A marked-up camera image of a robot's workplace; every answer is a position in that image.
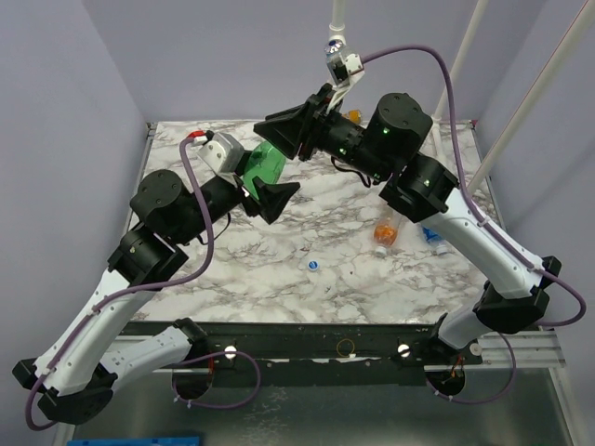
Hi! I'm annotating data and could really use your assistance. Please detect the aluminium extrusion rail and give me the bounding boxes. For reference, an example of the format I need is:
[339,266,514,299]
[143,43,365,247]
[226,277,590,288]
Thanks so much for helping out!
[478,331,566,369]

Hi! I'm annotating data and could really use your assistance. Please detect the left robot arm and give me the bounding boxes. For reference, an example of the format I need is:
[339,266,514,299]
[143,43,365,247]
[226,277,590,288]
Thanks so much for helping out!
[12,169,300,430]

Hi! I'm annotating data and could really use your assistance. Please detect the blue tray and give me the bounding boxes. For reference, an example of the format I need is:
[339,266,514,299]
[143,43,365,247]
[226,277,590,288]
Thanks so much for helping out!
[66,436,202,446]

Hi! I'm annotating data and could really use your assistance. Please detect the blue faucet tap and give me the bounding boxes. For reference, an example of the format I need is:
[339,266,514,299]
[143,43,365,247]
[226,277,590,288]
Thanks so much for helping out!
[324,39,345,58]

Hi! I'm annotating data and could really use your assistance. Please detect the white rear pole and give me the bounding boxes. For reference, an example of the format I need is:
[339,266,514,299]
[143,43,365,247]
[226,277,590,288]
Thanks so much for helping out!
[432,0,489,122]

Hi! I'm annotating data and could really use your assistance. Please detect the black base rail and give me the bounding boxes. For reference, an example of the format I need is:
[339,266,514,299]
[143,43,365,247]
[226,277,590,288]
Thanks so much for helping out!
[121,320,484,387]

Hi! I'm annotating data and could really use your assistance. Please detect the white pipe stand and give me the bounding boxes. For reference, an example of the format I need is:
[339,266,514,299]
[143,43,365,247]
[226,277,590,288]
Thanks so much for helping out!
[328,0,347,44]

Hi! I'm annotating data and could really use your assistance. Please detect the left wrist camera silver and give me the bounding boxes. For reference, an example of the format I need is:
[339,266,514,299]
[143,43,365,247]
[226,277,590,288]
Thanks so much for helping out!
[198,133,245,184]

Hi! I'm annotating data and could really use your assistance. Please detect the orange plastic bottle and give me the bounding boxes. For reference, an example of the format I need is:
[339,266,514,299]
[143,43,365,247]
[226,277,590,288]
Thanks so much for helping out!
[373,207,402,257]

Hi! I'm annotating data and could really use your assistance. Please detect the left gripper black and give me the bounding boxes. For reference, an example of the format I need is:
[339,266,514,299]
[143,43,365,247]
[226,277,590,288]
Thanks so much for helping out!
[174,151,300,244]

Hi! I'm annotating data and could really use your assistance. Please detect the green plastic bottle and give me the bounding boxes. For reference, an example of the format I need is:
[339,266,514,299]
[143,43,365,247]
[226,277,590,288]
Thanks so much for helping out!
[242,141,286,200]

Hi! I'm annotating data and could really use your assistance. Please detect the white diagonal pole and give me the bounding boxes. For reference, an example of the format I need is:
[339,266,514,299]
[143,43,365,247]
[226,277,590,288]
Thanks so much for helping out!
[468,0,594,194]

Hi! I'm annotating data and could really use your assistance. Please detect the blue label plastic bottle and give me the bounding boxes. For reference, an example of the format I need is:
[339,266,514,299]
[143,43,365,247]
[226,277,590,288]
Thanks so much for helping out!
[421,226,449,256]

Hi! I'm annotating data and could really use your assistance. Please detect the yellow faucet tap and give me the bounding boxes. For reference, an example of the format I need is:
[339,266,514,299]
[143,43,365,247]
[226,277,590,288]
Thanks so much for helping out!
[346,110,362,124]

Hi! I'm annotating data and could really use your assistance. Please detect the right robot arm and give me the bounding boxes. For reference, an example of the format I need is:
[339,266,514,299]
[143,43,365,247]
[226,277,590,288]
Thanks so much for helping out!
[254,84,562,364]

